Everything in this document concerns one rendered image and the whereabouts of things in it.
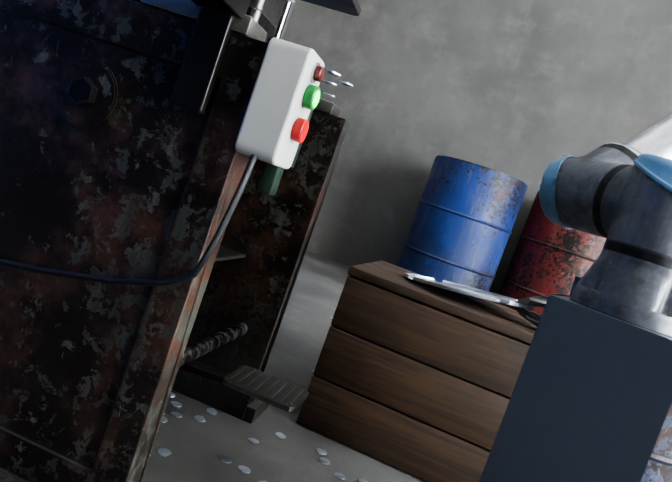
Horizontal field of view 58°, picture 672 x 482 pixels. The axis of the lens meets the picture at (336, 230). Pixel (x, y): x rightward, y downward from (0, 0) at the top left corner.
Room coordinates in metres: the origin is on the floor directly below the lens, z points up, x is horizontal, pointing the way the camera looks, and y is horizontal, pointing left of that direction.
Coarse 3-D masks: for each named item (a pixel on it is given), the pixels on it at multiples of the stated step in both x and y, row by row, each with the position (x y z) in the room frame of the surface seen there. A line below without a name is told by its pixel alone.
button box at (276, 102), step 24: (288, 48) 0.68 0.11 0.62; (264, 72) 0.68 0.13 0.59; (288, 72) 0.67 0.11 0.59; (264, 96) 0.68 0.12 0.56; (288, 96) 0.67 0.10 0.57; (264, 120) 0.68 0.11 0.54; (288, 120) 0.67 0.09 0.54; (240, 144) 0.68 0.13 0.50; (264, 144) 0.67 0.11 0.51; (288, 144) 0.70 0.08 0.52; (288, 168) 0.74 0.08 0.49; (240, 192) 0.68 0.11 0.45; (216, 240) 0.68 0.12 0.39; (0, 264) 0.73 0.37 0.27; (24, 264) 0.72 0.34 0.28
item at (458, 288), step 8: (416, 280) 1.29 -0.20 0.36; (424, 280) 1.27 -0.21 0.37; (432, 280) 1.48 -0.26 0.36; (448, 288) 1.23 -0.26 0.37; (456, 288) 1.23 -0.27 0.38; (464, 288) 1.32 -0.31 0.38; (472, 288) 1.50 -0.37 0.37; (472, 296) 1.22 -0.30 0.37; (480, 296) 1.22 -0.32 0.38; (488, 296) 1.22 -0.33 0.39; (496, 296) 1.45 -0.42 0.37; (504, 296) 1.45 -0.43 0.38; (512, 304) 1.23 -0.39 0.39; (520, 304) 1.25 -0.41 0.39
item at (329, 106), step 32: (320, 128) 1.17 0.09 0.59; (320, 160) 1.17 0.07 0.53; (256, 192) 1.19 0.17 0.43; (288, 192) 1.18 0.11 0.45; (320, 192) 1.17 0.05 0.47; (256, 224) 1.18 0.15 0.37; (288, 224) 1.17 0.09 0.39; (256, 256) 1.18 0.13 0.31; (288, 256) 1.17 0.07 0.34; (224, 288) 1.19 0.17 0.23; (256, 288) 1.18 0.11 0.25; (288, 288) 1.17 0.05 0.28; (224, 320) 1.18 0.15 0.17; (256, 320) 1.17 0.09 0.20; (224, 352) 1.18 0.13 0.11; (256, 352) 1.17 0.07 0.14; (192, 384) 1.19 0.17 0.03; (256, 416) 1.19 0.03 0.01
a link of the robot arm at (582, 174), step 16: (656, 128) 1.03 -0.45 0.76; (608, 144) 1.00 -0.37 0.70; (624, 144) 1.01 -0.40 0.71; (640, 144) 1.00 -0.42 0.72; (656, 144) 1.00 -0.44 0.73; (560, 160) 1.01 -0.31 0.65; (576, 160) 0.99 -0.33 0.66; (592, 160) 0.96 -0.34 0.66; (608, 160) 0.96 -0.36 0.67; (624, 160) 0.96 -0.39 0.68; (544, 176) 1.00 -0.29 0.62; (560, 176) 0.97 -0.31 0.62; (576, 176) 0.95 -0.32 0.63; (592, 176) 0.92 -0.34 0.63; (544, 192) 1.00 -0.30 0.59; (560, 192) 0.96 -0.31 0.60; (576, 192) 0.94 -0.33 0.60; (592, 192) 0.91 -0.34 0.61; (544, 208) 1.01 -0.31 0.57; (560, 208) 0.97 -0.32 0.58; (576, 208) 0.94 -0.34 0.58; (560, 224) 1.00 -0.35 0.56; (576, 224) 0.96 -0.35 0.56; (592, 224) 0.92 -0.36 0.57
